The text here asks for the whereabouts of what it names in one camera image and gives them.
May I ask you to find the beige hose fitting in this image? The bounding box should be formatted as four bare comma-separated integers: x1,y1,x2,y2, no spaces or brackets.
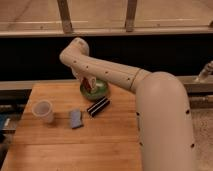
195,60,213,82

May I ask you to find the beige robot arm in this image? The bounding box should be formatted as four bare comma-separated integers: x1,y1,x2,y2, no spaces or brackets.
60,37,197,171

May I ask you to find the black striped box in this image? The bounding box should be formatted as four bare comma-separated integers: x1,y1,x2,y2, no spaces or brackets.
87,97,110,117

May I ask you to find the white ceramic cup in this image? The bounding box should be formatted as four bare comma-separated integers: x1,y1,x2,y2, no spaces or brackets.
32,100,54,124

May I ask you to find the blue sponge block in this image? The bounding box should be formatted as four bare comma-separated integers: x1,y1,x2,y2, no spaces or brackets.
69,109,83,129

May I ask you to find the metal window rail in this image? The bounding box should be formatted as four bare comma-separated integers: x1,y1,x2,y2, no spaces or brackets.
0,26,213,37

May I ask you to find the green bowl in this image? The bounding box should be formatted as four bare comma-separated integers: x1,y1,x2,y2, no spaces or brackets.
80,79,109,101

